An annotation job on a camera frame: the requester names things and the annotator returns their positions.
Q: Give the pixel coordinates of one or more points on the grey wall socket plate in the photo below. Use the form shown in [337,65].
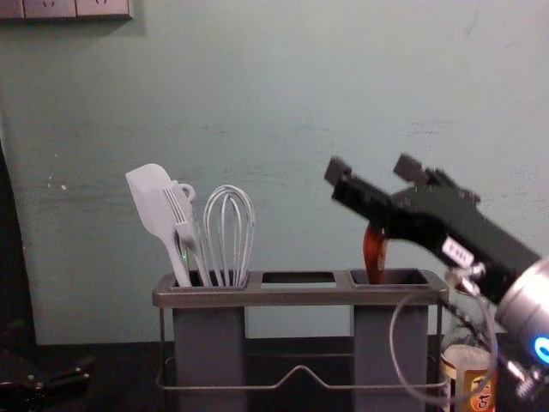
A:
[64,8]

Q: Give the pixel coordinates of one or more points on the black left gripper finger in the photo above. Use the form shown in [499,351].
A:
[64,377]

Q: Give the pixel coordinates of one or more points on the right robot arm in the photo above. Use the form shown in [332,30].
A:
[525,335]

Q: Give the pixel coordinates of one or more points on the white silicone spatula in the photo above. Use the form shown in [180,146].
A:
[148,197]

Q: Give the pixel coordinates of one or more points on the white slotted spoon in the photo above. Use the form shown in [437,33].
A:
[185,223]

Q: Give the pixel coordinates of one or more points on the black rack with steel bars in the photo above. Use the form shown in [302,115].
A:
[300,292]

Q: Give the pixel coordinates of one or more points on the grey plastic rack cup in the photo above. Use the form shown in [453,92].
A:
[210,356]
[386,356]

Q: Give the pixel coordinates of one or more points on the black upright panel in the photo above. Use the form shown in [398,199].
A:
[13,257]

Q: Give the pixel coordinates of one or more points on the clear jar with orange label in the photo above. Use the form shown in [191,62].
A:
[465,377]

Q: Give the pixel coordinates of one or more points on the black table cloth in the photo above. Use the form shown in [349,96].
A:
[120,377]

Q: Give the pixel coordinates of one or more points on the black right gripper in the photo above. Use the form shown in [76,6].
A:
[463,232]

